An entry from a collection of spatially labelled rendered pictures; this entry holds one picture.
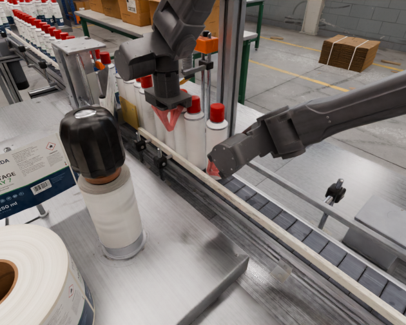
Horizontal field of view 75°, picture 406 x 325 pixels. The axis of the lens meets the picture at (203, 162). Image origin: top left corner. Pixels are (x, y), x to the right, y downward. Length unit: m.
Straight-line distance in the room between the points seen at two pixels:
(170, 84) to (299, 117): 0.28
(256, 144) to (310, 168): 0.44
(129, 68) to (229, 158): 0.24
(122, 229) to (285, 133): 0.33
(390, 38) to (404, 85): 5.69
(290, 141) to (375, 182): 0.50
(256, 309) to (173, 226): 0.23
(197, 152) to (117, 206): 0.29
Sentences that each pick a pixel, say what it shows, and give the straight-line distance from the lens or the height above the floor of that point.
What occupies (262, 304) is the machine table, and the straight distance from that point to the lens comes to 0.58.
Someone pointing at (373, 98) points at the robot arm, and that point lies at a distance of 0.39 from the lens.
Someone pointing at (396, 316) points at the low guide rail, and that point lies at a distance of 0.56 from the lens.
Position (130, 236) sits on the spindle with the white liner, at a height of 0.94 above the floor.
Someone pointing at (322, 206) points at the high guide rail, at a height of 0.96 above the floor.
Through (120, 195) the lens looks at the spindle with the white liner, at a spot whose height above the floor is 1.05.
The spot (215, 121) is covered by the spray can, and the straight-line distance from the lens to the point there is 0.61.
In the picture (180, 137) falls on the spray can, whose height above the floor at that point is 0.97.
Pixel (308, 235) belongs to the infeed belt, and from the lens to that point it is 0.63.
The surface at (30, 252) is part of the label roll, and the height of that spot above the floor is 1.02.
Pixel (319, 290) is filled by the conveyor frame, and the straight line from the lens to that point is 0.60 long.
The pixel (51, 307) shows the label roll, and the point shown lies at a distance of 0.40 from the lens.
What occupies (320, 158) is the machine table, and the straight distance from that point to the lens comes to 0.94.
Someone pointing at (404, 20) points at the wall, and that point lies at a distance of 6.00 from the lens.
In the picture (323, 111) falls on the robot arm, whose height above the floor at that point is 1.18.
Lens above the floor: 1.36
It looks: 39 degrees down
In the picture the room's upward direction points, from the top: straight up
